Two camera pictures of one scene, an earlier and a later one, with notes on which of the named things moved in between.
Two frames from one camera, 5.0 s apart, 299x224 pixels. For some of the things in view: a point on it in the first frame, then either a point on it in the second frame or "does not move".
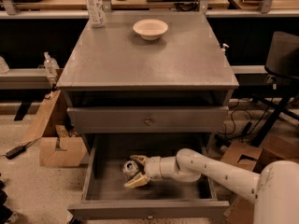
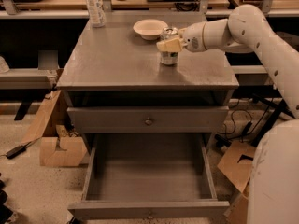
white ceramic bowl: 150,29 does not move
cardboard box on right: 252,159 does not move
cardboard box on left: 60,142 does not move
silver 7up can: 130,169 → 169,58
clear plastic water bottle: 93,2 does not move
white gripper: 152,167 → 193,37
